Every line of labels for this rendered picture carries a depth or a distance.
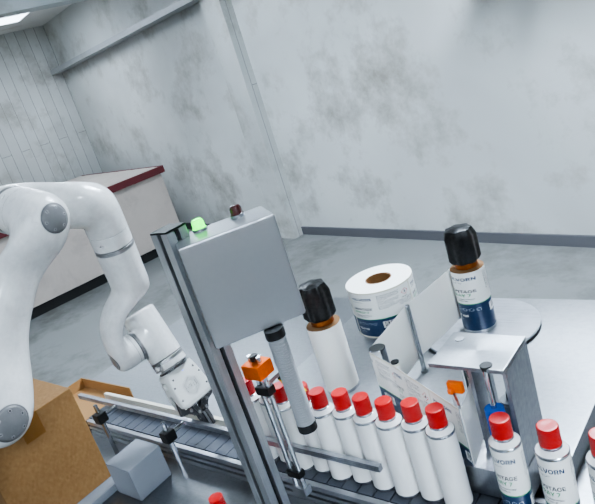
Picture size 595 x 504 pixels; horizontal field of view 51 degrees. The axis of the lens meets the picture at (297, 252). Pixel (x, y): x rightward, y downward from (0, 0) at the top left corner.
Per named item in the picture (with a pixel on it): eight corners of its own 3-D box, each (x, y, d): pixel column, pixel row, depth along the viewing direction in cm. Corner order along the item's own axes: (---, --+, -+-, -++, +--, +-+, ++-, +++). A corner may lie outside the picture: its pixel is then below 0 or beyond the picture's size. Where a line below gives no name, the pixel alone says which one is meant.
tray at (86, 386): (134, 397, 203) (129, 387, 202) (67, 448, 185) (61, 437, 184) (85, 387, 222) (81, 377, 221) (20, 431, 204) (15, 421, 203)
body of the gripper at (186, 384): (162, 371, 147) (188, 410, 147) (192, 349, 154) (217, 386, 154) (148, 377, 152) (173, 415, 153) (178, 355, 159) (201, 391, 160)
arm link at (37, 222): (-5, 427, 129) (36, 453, 119) (-66, 432, 120) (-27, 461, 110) (44, 192, 131) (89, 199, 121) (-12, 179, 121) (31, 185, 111)
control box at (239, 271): (307, 313, 108) (274, 213, 103) (216, 351, 105) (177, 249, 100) (291, 296, 118) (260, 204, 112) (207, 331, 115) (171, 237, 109)
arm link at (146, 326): (153, 366, 147) (184, 344, 151) (123, 319, 146) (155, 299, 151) (144, 369, 154) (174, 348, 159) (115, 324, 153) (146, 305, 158)
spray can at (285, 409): (319, 466, 133) (291, 386, 127) (297, 475, 133) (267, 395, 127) (314, 453, 138) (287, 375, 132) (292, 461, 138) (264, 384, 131)
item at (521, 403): (553, 456, 115) (528, 336, 107) (530, 505, 106) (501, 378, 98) (481, 443, 124) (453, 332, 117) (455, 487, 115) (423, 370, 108)
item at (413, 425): (453, 486, 116) (428, 395, 110) (441, 506, 112) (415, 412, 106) (428, 480, 119) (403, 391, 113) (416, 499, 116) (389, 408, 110)
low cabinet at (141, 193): (107, 235, 930) (82, 175, 901) (191, 242, 732) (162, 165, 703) (-32, 298, 815) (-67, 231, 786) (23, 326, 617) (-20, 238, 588)
